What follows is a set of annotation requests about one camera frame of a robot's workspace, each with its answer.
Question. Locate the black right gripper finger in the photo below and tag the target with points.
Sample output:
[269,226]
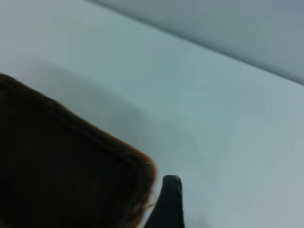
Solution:
[169,204]

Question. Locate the dark brown wicker basket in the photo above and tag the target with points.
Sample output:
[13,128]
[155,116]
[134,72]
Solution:
[66,161]

